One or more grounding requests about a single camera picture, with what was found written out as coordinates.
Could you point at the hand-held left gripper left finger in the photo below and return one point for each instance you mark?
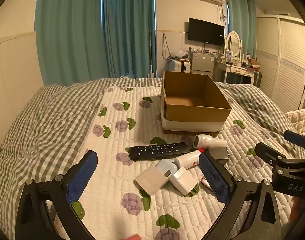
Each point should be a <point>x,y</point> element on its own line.
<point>81,177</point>

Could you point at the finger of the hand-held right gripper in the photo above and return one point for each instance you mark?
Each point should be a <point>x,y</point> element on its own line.
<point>295,136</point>
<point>267,152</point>

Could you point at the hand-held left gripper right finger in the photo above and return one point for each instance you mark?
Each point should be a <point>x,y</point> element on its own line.
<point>213,177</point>

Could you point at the pink case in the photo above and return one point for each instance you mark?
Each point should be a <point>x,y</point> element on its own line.
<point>205,182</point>

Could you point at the small white charger cube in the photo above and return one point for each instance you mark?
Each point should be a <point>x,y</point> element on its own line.
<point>182,180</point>

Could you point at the white bottle with red cap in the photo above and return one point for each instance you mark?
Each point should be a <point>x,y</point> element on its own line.
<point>187,158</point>

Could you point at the white hair dryer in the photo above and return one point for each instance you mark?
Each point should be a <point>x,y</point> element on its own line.
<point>210,142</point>

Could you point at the light blue earbud case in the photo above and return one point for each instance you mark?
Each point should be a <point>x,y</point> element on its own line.
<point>165,166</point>

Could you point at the black remote control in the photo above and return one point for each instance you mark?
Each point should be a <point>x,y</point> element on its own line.
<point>157,150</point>

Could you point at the brown cardboard box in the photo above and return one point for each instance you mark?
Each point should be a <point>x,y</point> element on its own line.
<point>192,115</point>

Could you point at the person's right hand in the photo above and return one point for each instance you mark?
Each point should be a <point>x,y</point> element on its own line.
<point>296,210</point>

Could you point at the white quilted jacket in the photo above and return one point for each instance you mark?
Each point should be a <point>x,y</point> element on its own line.
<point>301,121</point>

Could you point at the white floral quilt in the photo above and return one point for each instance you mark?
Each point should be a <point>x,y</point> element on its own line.
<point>117,142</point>

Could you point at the dark grey suitcase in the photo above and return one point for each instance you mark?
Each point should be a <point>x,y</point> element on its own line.
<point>257,79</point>

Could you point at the white slatted wardrobe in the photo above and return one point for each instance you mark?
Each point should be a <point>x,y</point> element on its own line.
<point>285,62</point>

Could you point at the small open cardboard box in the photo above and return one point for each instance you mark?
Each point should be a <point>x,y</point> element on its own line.
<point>253,62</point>

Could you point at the white dressing table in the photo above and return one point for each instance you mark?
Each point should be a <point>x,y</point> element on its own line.
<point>236,70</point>

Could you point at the silver small fridge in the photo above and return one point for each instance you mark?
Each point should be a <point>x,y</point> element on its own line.
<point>202,63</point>

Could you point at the white oval mirror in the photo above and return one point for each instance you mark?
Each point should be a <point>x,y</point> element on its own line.
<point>233,42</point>

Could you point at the clear plastic bag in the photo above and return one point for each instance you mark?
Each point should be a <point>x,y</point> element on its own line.
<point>178,53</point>

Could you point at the narrow teal curtain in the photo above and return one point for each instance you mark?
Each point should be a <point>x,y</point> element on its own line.
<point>241,17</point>

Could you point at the white mop pole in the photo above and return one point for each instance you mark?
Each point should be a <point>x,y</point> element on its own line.
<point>150,55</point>

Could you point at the wide teal curtain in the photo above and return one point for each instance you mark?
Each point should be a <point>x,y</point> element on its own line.
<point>67,30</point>

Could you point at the black wall television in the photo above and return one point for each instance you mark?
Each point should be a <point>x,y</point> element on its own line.
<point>206,32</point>

